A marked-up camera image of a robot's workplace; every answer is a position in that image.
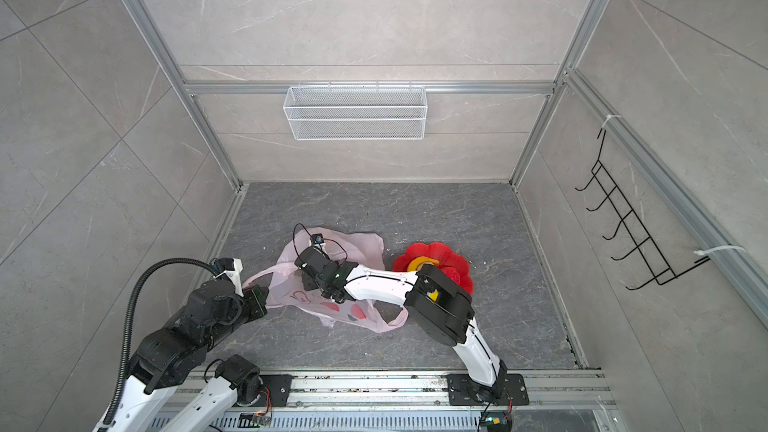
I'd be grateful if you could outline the yellow fake banana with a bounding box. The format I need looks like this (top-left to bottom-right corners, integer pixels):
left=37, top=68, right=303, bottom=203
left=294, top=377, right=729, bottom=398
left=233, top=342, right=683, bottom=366
left=406, top=256, right=439, bottom=272

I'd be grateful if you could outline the red flower-shaped plate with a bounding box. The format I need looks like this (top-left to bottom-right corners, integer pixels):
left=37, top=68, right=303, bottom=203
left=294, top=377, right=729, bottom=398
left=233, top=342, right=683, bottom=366
left=392, top=242, right=474, bottom=295

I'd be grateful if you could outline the pink printed plastic bag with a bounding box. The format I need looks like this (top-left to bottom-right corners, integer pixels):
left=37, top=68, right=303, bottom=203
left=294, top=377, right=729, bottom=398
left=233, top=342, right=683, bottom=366
left=243, top=227, right=416, bottom=333

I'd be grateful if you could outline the white wire mesh basket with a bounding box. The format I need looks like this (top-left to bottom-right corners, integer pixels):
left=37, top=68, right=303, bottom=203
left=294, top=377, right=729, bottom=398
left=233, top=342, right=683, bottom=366
left=283, top=85, right=428, bottom=141

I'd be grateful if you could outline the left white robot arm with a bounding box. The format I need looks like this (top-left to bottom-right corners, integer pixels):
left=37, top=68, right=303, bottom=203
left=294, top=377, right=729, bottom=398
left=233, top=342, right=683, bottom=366
left=95, top=269, right=269, bottom=431

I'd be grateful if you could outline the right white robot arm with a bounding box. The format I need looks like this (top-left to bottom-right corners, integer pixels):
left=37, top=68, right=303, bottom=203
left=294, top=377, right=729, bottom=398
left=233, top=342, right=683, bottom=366
left=295, top=246, right=507, bottom=402

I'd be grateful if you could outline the black wire hook rack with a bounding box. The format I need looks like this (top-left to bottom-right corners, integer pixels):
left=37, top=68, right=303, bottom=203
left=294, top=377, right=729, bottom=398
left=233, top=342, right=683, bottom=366
left=574, top=129, right=711, bottom=291

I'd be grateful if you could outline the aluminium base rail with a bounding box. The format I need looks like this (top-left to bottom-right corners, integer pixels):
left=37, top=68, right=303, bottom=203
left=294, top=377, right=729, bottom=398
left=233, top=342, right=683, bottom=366
left=119, top=368, right=619, bottom=432

